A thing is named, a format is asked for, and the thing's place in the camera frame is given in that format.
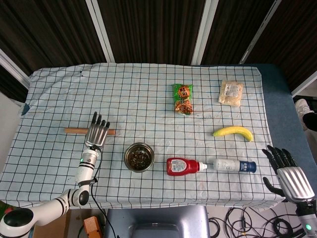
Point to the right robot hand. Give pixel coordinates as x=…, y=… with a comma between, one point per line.
x=296, y=183

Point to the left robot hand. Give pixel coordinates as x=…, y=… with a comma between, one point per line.
x=95, y=135

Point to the wooden stick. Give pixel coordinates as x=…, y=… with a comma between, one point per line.
x=74, y=130

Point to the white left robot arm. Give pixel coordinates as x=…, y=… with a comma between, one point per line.
x=84, y=171

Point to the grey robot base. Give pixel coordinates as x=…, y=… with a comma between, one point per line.
x=158, y=223

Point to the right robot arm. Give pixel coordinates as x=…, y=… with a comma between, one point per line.
x=307, y=218

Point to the steel bowl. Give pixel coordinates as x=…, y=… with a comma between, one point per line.
x=128, y=163

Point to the white checkered tablecloth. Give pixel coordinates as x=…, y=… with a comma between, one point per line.
x=138, y=104

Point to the white bottle with blue cap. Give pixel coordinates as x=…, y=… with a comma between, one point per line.
x=230, y=165

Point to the white shoe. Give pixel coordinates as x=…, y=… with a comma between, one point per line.
x=302, y=107

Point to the yellow banana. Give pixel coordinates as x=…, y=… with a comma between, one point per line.
x=232, y=131

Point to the orange box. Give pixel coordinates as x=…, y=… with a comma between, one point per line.
x=91, y=226

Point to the red ketchup bottle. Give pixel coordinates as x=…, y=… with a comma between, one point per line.
x=182, y=166

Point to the green snack bag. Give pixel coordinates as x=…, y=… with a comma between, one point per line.
x=183, y=99

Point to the clear bag of beige grains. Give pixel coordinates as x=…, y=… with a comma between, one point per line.
x=230, y=94

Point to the green and red toy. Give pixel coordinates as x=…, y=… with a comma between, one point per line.
x=7, y=210

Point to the white partition post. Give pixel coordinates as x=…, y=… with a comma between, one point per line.
x=12, y=67
x=204, y=32
x=305, y=86
x=260, y=32
x=100, y=29

